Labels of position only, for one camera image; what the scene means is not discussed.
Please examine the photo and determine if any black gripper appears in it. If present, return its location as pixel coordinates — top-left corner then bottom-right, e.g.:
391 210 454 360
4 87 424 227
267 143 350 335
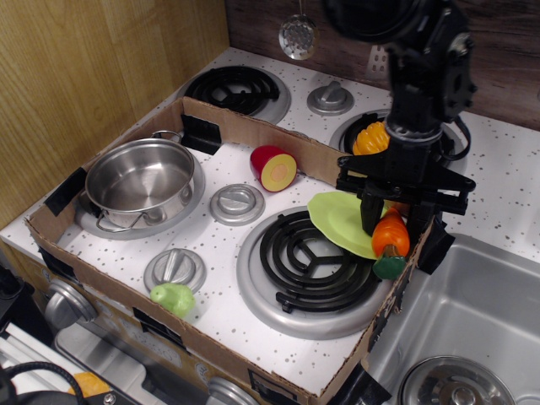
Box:
337 132 476 246

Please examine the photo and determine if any orange toy carrot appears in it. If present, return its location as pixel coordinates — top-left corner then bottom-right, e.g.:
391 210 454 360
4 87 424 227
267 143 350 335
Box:
371 208 410 280

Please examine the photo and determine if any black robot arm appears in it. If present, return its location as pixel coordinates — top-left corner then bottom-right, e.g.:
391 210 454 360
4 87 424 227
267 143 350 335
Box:
322 1 477 240

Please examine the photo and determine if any light green plastic plate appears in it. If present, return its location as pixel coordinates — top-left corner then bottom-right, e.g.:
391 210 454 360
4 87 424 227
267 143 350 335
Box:
307 192 389 259

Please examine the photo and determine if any orange toy pumpkin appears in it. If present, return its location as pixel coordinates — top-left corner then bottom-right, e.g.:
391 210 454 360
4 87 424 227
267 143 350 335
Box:
353 121 390 155

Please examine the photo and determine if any back right black burner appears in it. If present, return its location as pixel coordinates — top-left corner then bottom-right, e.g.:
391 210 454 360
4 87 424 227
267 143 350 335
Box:
331 110 470 176

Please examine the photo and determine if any black burner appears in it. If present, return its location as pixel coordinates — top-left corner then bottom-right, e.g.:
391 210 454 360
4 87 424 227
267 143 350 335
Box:
236 208 392 340
331 110 470 176
176 66 291 124

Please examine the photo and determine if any front right black burner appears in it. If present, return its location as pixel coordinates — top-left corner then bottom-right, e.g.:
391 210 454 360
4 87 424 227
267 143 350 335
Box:
236 208 392 340

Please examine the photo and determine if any grey toy sink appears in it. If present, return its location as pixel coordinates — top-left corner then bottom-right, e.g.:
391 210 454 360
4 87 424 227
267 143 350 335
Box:
368 235 539 404

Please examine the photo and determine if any red yellow toy fruit half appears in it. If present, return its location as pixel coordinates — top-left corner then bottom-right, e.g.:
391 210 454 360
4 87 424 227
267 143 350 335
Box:
250 145 297 192

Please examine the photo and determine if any silver back stove knob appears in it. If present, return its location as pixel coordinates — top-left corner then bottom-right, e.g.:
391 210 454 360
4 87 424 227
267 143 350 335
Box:
306 80 354 116

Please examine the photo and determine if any silver stove knob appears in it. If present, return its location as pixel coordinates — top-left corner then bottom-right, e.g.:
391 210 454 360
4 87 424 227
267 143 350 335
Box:
143 248 207 293
306 80 354 116
210 184 266 226

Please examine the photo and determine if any hanging silver spatula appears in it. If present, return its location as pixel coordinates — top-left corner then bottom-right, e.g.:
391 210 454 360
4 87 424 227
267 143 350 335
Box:
365 45 387 81

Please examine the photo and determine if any silver centre stove knob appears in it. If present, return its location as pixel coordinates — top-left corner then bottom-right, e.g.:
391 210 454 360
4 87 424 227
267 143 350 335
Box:
210 184 266 226

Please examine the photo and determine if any steel pot lid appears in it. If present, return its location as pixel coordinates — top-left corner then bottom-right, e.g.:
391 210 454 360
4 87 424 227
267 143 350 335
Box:
397 356 516 405

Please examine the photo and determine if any back left black burner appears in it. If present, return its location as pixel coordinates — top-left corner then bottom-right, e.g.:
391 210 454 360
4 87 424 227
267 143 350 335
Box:
176 66 291 124

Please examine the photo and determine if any hanging silver slotted spoon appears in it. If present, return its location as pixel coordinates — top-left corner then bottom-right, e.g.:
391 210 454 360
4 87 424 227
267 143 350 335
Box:
278 1 320 61

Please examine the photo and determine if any brown cardboard fence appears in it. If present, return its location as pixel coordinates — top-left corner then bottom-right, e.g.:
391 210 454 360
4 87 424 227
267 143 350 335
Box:
24 95 456 405

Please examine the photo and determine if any silver front stove knob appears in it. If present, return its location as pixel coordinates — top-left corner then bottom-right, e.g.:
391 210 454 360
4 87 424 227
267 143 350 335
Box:
143 248 207 293

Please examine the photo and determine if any light green toy vegetable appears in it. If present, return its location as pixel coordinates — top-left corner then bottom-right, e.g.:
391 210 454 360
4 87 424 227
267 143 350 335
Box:
150 283 196 318

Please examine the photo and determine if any silver oven dial right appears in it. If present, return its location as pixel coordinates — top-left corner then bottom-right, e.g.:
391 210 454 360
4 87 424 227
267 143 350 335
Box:
205 377 259 405

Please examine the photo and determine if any silver oven dial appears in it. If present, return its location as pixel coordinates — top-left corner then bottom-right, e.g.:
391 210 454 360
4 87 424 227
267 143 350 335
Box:
205 377 259 405
45 278 98 330

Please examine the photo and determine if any steel cooking pot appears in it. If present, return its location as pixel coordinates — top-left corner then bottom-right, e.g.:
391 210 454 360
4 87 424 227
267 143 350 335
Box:
85 130 195 233

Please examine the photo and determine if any silver oven dial left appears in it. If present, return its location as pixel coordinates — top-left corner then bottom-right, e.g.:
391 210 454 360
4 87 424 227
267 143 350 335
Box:
45 278 98 330

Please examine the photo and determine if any orange object bottom left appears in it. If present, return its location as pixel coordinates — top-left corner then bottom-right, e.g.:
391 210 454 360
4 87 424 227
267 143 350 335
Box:
74 371 110 397

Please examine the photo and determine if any black cable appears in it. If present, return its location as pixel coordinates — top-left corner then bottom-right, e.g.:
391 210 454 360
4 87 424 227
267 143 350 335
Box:
0 361 85 405

